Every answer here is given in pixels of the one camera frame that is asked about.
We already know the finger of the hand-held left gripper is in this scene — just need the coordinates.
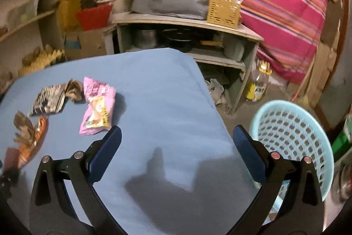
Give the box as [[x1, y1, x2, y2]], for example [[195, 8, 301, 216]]
[[0, 167, 20, 197]]

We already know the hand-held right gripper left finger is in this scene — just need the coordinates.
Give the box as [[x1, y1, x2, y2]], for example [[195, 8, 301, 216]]
[[29, 126, 135, 235]]

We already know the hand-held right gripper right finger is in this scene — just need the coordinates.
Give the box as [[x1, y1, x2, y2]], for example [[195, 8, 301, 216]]
[[233, 125, 325, 235]]

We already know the dark red packet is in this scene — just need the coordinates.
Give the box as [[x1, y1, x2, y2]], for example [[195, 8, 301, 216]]
[[4, 147, 20, 169]]

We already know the orange white snack wrapper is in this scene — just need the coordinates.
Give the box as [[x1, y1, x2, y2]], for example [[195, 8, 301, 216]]
[[17, 117, 49, 169]]

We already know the pink snack packet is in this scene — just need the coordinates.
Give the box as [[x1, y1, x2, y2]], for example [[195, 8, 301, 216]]
[[79, 77, 116, 136]]

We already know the brown paper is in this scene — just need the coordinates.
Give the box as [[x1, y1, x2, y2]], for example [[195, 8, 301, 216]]
[[14, 111, 37, 146], [65, 79, 84, 102]]

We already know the light blue plastic basket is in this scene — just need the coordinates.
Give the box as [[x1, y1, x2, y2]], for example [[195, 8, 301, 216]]
[[249, 100, 334, 201]]

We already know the black white striped wrapper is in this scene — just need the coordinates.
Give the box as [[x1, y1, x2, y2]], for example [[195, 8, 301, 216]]
[[27, 83, 68, 117]]

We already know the grey crumpled rag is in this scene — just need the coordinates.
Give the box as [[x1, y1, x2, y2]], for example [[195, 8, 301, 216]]
[[206, 78, 233, 114]]

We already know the clear bottle yellow label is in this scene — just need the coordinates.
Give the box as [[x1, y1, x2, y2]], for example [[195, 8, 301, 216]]
[[246, 60, 272, 102]]

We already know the blue tablecloth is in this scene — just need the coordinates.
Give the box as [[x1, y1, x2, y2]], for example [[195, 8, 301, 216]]
[[0, 48, 262, 235]]

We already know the green bottle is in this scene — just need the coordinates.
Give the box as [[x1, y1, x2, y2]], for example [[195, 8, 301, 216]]
[[331, 114, 352, 153]]

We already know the white kitchen container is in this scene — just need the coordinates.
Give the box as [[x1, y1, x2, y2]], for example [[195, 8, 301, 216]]
[[223, 37, 245, 61]]

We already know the yellow egg tray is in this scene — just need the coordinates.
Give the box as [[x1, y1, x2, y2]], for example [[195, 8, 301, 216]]
[[18, 48, 66, 77]]

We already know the cardboard box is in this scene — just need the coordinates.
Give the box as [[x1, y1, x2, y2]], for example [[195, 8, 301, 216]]
[[64, 28, 116, 59]]

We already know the stack of cardboard pieces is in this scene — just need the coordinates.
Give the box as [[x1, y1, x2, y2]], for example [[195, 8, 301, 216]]
[[302, 39, 339, 103]]

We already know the large potato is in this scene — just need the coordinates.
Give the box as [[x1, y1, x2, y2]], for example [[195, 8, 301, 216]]
[[22, 52, 35, 65]]

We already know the small steel pot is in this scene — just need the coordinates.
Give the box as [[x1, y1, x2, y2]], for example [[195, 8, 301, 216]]
[[134, 28, 158, 49]]

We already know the black pan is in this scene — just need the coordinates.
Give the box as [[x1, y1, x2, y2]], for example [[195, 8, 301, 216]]
[[162, 28, 194, 53]]

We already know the red plastic bowl basket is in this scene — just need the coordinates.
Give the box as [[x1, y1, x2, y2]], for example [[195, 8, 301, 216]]
[[75, 4, 113, 31]]

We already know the low wooden cabinet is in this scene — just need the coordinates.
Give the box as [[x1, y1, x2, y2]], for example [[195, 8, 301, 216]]
[[111, 13, 264, 116]]

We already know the yellow utensil holder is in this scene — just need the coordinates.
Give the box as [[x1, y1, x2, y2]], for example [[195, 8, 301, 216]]
[[207, 0, 242, 29]]

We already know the red striped hanging cloth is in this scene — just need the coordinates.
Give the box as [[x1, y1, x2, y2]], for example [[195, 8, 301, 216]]
[[135, 0, 330, 84]]

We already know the wooden shelf unit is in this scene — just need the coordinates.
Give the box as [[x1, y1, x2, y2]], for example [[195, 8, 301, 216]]
[[0, 0, 66, 81]]

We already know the yellow oil bottle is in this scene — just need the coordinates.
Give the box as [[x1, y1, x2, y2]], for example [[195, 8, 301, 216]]
[[58, 0, 83, 30]]

